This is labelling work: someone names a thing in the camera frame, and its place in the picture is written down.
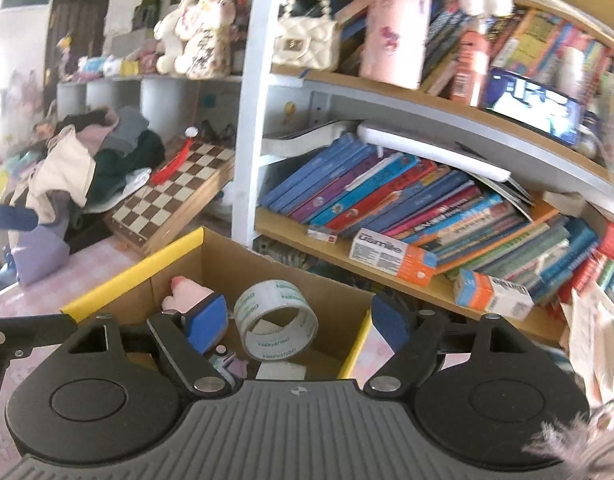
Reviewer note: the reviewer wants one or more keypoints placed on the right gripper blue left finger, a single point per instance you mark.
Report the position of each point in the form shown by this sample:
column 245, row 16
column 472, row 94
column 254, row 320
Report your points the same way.
column 206, row 323

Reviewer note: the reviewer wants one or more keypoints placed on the stack of papers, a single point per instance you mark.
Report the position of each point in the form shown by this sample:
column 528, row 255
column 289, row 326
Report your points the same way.
column 588, row 341

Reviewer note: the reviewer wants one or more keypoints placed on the pile of clothes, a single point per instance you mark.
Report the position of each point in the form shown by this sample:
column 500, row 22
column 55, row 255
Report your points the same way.
column 83, row 161

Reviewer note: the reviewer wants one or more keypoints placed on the red tassel ornament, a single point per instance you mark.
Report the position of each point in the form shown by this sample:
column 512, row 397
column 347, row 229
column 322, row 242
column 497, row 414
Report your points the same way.
column 166, row 172

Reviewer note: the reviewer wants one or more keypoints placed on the pink cylindrical bottle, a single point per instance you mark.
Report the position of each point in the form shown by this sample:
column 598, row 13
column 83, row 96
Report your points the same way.
column 394, row 45

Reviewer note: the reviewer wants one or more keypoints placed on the row of leaning books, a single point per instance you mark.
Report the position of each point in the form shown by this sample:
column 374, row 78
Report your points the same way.
column 343, row 185

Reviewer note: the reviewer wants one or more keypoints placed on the white sponge block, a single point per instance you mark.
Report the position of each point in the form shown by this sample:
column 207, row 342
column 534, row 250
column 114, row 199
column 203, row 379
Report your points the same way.
column 285, row 371

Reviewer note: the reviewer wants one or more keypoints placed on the wooden chessboard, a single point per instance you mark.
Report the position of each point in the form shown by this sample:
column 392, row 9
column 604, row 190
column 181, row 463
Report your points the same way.
column 154, row 216

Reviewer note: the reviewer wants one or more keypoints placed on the white bookshelf frame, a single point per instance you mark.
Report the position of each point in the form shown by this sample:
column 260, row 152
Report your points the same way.
column 537, row 161

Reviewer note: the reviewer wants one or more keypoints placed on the pink checkered table mat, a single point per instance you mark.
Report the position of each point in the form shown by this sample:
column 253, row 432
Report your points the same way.
column 84, row 271

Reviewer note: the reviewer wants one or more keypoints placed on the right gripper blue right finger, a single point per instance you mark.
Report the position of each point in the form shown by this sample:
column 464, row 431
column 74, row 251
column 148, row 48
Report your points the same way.
column 392, row 320

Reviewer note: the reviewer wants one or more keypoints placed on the small orange white box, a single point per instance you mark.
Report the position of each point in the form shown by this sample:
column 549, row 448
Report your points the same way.
column 483, row 293

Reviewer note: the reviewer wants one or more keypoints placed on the clear packing tape roll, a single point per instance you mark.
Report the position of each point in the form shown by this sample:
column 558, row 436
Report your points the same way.
column 274, row 321

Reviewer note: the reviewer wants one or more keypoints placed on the pink plush toy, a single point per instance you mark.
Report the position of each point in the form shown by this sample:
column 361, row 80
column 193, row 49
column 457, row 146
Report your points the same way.
column 185, row 295

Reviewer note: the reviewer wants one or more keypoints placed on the white quilted handbag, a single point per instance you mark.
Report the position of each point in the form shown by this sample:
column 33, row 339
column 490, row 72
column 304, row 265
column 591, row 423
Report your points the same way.
column 304, row 42

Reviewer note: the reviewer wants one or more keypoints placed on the purple pillow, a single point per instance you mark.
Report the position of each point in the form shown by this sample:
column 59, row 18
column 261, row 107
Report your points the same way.
column 38, row 254

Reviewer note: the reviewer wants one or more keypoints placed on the white orange medicine box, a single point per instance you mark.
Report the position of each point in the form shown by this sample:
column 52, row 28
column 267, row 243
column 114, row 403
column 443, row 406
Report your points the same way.
column 394, row 257

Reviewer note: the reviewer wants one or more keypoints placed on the white plush rabbit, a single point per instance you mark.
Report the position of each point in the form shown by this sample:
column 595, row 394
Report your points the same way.
column 196, row 38

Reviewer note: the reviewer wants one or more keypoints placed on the blue purple toy keychain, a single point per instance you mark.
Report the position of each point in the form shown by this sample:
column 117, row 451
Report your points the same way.
column 228, row 364

